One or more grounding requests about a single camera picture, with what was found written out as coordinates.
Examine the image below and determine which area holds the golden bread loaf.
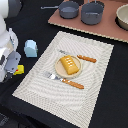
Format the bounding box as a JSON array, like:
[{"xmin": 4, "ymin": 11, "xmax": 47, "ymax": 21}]
[{"xmin": 60, "ymin": 55, "xmax": 79, "ymax": 75}]

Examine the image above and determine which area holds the wooden handled fork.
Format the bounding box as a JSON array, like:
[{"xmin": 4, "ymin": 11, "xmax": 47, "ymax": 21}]
[{"xmin": 43, "ymin": 71, "xmax": 84, "ymax": 89}]

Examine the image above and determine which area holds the round beige plate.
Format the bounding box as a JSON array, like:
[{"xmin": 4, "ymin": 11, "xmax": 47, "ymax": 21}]
[{"xmin": 55, "ymin": 55, "xmax": 82, "ymax": 78}]

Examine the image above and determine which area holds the grey saucepan with handle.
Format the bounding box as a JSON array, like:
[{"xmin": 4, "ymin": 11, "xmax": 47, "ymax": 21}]
[{"xmin": 40, "ymin": 0, "xmax": 80, "ymax": 20}]

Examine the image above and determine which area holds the beige bowl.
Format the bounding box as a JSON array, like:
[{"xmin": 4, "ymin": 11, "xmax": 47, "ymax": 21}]
[{"xmin": 116, "ymin": 4, "xmax": 128, "ymax": 30}]

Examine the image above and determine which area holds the yellow butter box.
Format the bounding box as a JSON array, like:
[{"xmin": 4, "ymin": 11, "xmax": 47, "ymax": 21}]
[{"xmin": 13, "ymin": 65, "xmax": 24, "ymax": 75}]

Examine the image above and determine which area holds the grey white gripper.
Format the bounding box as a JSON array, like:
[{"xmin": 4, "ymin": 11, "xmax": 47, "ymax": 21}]
[{"xmin": 0, "ymin": 47, "xmax": 21, "ymax": 83}]

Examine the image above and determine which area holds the white woven placemat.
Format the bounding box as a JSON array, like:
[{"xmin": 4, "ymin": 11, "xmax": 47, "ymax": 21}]
[{"xmin": 13, "ymin": 31, "xmax": 113, "ymax": 128}]

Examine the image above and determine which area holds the wooden handled knife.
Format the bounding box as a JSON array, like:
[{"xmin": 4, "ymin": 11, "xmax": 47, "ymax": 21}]
[{"xmin": 57, "ymin": 49, "xmax": 97, "ymax": 63}]

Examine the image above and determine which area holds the pink wooden tray board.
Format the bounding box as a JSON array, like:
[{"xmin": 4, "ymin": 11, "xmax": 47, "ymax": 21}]
[{"xmin": 48, "ymin": 0, "xmax": 128, "ymax": 42}]

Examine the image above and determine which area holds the grey cooking pot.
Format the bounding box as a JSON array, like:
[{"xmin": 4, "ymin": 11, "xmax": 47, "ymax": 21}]
[{"xmin": 81, "ymin": 1, "xmax": 104, "ymax": 25}]

